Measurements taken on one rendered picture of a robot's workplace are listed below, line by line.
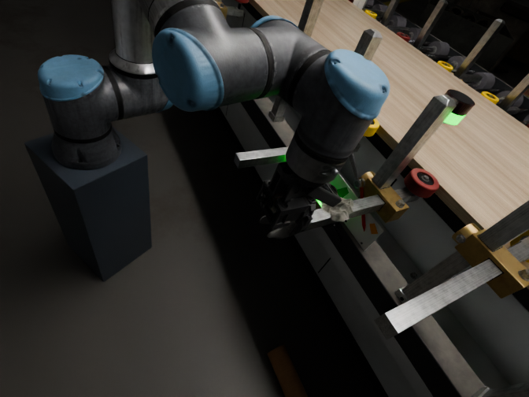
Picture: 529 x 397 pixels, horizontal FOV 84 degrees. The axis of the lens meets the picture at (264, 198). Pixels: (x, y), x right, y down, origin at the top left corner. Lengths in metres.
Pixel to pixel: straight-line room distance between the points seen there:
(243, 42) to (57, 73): 0.63
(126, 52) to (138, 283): 0.94
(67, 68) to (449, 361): 1.16
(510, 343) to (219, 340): 0.97
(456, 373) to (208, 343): 0.89
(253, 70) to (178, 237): 1.27
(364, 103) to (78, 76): 0.72
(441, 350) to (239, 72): 0.75
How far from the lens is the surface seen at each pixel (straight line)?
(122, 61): 0.95
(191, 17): 0.39
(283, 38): 0.44
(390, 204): 0.79
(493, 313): 1.02
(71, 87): 0.90
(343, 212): 0.68
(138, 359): 1.36
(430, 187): 0.86
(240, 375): 1.37
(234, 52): 0.38
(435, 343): 0.88
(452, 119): 0.75
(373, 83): 0.40
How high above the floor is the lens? 1.32
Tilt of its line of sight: 47 degrees down
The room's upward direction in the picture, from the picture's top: 21 degrees clockwise
